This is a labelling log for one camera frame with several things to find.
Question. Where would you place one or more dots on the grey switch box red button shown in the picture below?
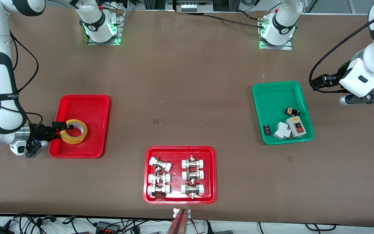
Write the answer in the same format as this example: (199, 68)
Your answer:
(295, 125)

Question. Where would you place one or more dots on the green plastic tray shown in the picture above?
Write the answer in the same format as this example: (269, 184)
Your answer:
(271, 107)

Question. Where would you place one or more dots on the grey orange connector box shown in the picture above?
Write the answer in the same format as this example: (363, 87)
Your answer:
(107, 226)

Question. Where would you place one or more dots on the red tray with fittings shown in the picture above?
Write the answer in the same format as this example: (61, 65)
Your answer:
(176, 152)

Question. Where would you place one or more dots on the small black brown component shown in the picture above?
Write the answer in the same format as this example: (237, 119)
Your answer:
(291, 111)

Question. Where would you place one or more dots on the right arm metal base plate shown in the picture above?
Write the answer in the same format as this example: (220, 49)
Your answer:
(121, 22)

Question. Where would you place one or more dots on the white power strip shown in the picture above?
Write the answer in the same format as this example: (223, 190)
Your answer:
(193, 6)

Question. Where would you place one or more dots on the yellow tape roll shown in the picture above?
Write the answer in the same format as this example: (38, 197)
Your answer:
(71, 139)

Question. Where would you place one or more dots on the black power adapter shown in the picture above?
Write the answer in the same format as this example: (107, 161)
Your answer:
(0, 230)

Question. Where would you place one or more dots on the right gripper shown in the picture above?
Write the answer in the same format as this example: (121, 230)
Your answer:
(38, 131)

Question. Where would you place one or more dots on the small black module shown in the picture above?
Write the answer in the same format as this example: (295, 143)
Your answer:
(267, 129)

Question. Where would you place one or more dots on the empty red plastic tray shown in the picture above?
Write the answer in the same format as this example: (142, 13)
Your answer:
(93, 107)

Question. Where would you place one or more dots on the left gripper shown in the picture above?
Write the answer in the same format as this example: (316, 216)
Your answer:
(332, 78)

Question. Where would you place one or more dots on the white metal pipe fitting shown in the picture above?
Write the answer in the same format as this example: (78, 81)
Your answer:
(166, 178)
(201, 188)
(201, 175)
(166, 189)
(165, 165)
(201, 162)

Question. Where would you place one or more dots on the red aluminium bar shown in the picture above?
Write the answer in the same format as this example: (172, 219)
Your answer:
(180, 222)

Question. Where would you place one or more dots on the white circuit breaker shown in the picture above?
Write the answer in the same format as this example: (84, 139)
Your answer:
(281, 131)

